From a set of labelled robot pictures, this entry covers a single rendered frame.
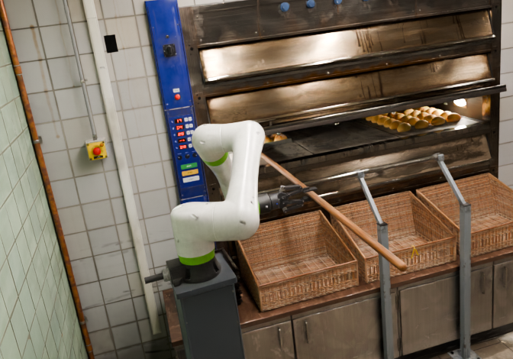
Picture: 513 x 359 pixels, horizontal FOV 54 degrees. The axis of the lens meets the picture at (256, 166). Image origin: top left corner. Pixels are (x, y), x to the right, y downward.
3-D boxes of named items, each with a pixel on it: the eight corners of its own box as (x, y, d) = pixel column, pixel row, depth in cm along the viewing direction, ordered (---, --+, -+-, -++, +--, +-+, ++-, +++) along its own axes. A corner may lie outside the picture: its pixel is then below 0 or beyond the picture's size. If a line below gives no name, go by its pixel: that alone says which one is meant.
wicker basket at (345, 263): (237, 271, 298) (230, 229, 290) (324, 249, 311) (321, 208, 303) (260, 314, 253) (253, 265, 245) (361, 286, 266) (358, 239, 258)
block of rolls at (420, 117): (358, 118, 379) (357, 111, 378) (414, 108, 390) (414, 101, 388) (400, 133, 323) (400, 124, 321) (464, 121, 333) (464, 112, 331)
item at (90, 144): (89, 158, 261) (85, 140, 258) (109, 155, 264) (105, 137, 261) (88, 162, 254) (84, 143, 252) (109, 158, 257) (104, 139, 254)
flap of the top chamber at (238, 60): (204, 83, 267) (197, 47, 267) (490, 39, 306) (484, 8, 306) (205, 81, 262) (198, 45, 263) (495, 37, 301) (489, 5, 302)
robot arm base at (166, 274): (149, 297, 160) (145, 281, 159) (143, 277, 174) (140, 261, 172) (226, 276, 168) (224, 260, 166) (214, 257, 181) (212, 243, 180)
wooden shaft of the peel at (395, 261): (408, 271, 162) (408, 263, 161) (400, 273, 161) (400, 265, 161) (259, 151, 321) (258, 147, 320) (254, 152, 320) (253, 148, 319)
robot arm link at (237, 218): (254, 222, 154) (263, 111, 191) (203, 225, 157) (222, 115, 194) (261, 247, 163) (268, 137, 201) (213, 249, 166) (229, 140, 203)
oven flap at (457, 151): (224, 218, 289) (217, 184, 290) (489, 161, 328) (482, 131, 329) (226, 219, 285) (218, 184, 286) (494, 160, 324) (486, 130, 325)
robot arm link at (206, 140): (219, 144, 186) (221, 116, 192) (186, 147, 189) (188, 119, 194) (230, 166, 202) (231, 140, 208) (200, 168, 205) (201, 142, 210)
